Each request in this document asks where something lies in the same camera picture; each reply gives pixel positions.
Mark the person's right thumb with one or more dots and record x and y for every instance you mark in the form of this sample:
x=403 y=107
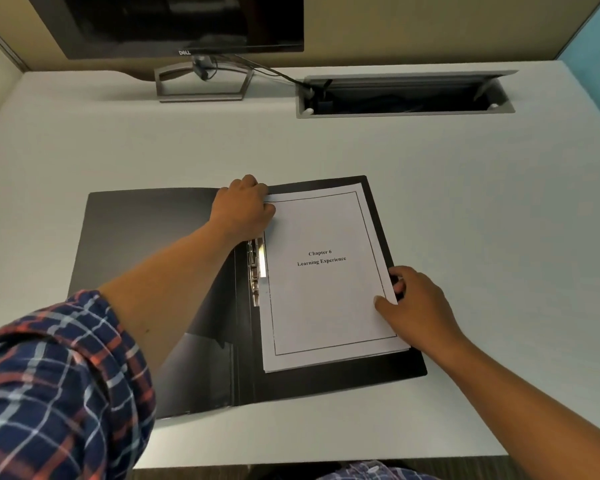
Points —
x=386 y=304

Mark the metal folder clip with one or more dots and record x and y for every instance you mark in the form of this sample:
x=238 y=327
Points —
x=255 y=274

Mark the person's right hand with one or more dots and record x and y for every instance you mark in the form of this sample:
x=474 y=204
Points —
x=425 y=314

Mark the blue red plaid shirt sleeve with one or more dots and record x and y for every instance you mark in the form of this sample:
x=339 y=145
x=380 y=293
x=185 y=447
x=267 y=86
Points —
x=55 y=389

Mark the plaid shirt hem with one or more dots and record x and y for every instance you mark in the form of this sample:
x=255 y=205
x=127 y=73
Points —
x=370 y=470

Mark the stack of white printed paper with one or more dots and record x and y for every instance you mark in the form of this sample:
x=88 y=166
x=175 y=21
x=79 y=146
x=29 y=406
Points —
x=325 y=294

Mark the silver monitor stand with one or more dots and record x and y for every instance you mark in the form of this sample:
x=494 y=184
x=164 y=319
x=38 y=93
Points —
x=205 y=92

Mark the person's left thumb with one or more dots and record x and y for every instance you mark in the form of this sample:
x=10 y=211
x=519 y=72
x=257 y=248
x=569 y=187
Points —
x=266 y=213

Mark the black open file folder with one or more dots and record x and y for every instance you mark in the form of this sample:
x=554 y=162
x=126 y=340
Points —
x=155 y=234

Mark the person's left hand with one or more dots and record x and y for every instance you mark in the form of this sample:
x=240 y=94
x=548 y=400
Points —
x=237 y=209

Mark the black computer monitor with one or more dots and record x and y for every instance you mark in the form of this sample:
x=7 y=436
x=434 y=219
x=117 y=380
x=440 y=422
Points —
x=180 y=22

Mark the person's left forearm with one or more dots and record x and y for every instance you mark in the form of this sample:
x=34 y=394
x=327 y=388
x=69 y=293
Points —
x=165 y=299

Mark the person's right forearm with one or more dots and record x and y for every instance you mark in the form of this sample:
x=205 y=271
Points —
x=525 y=414

